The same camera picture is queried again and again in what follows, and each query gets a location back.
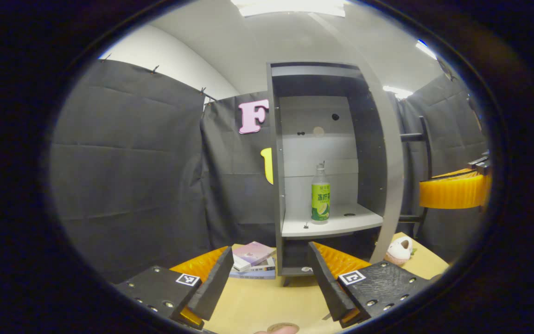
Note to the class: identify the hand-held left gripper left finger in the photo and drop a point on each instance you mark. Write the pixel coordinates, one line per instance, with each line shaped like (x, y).
(211, 287)

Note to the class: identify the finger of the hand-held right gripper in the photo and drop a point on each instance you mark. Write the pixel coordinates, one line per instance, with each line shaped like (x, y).
(482, 161)
(452, 192)

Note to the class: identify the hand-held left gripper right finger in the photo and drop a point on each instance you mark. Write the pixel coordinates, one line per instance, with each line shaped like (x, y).
(327, 287)

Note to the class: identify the dark grey cabinet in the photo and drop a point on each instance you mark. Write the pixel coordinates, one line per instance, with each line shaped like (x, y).
(343, 225)

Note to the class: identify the beige cabinet door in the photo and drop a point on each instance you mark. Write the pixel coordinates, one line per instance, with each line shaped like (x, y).
(394, 162)

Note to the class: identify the green label plastic bottle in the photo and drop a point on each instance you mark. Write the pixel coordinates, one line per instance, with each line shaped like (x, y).
(321, 199)

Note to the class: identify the pink cover book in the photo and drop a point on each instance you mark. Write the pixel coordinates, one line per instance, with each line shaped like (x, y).
(253, 253)

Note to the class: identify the white plush toy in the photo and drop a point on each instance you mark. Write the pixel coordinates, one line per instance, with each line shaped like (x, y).
(399, 250)

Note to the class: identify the ceiling light panel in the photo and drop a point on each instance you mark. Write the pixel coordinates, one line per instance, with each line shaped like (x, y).
(397, 92)
(290, 7)
(425, 49)

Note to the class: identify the black backdrop cloth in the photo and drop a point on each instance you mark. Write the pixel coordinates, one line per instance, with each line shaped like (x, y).
(132, 185)

